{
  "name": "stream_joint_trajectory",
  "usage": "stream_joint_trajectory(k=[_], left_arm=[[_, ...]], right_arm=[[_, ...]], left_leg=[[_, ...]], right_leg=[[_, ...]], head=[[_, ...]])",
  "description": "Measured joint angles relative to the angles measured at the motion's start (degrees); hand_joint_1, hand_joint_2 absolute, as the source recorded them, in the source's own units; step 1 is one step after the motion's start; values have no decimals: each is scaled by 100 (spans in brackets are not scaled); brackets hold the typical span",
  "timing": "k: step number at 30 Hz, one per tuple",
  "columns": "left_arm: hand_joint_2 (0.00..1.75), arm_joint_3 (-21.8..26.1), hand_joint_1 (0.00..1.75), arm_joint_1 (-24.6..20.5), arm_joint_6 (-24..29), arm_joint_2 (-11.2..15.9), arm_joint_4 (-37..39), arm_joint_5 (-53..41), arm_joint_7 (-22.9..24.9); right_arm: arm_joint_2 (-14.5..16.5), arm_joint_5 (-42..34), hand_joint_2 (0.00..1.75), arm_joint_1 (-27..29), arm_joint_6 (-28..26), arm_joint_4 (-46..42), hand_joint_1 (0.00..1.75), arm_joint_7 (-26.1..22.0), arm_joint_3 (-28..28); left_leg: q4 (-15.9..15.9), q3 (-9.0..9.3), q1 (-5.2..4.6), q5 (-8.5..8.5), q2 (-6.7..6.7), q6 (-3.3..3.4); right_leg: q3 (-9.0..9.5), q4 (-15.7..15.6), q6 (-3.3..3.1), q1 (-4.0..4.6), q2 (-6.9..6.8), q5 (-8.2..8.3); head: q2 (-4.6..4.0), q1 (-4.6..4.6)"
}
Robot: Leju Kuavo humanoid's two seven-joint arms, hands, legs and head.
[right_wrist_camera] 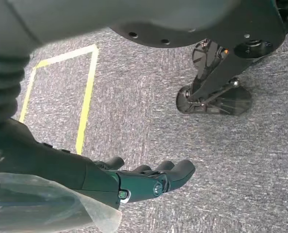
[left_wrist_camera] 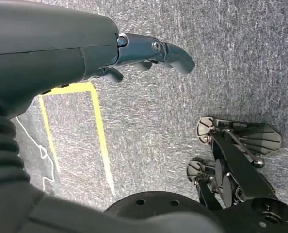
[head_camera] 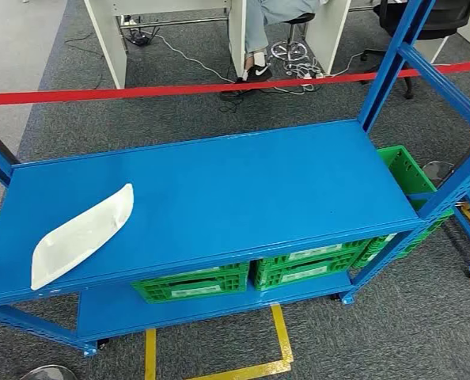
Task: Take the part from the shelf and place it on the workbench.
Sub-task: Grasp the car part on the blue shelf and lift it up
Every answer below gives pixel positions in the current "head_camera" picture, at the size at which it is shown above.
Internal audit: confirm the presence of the green plastic crate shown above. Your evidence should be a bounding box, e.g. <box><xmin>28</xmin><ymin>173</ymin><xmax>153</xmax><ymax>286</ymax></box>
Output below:
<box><xmin>131</xmin><ymin>262</ymin><xmax>251</xmax><ymax>304</ymax></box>
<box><xmin>251</xmin><ymin>238</ymin><xmax>372</xmax><ymax>293</ymax></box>
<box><xmin>351</xmin><ymin>145</ymin><xmax>455</xmax><ymax>271</ymax></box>

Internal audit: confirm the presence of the yellow floor tape outline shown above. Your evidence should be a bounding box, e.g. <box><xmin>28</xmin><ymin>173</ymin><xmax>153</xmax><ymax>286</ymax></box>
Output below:
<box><xmin>144</xmin><ymin>302</ymin><xmax>294</xmax><ymax>380</ymax></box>

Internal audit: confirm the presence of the black office chair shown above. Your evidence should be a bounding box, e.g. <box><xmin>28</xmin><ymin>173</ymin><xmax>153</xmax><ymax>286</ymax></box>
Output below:
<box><xmin>360</xmin><ymin>0</ymin><xmax>470</xmax><ymax>101</ymax></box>

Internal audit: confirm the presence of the red barrier belt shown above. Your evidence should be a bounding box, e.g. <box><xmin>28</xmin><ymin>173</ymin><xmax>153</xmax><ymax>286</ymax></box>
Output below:
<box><xmin>0</xmin><ymin>59</ymin><xmax>470</xmax><ymax>108</ymax></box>

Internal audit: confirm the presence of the black stool chrome base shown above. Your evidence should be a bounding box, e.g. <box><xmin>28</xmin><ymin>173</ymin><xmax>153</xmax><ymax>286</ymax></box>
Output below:
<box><xmin>270</xmin><ymin>13</ymin><xmax>316</xmax><ymax>64</ymax></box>

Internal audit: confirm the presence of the white cable bundle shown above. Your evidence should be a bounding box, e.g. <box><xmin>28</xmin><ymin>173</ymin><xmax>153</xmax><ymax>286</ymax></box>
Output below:
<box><xmin>271</xmin><ymin>49</ymin><xmax>328</xmax><ymax>97</ymax></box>

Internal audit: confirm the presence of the white floor cable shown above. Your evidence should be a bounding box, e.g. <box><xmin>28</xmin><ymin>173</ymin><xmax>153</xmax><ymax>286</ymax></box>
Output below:
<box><xmin>151</xmin><ymin>31</ymin><xmax>236</xmax><ymax>85</ymax></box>

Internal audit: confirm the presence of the person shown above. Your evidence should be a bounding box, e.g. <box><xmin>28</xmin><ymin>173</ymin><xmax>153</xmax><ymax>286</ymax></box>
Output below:
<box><xmin>234</xmin><ymin>0</ymin><xmax>323</xmax><ymax>85</ymax></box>

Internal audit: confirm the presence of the black power strip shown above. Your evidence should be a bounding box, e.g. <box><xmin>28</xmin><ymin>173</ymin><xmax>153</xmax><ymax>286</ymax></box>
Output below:
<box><xmin>126</xmin><ymin>30</ymin><xmax>154</xmax><ymax>48</ymax></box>

